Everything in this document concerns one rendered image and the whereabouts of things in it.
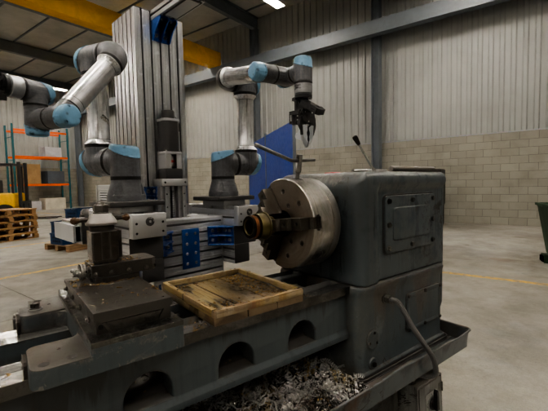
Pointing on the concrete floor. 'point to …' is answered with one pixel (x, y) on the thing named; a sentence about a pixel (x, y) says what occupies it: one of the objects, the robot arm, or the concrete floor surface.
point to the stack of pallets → (18, 223)
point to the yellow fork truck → (18, 190)
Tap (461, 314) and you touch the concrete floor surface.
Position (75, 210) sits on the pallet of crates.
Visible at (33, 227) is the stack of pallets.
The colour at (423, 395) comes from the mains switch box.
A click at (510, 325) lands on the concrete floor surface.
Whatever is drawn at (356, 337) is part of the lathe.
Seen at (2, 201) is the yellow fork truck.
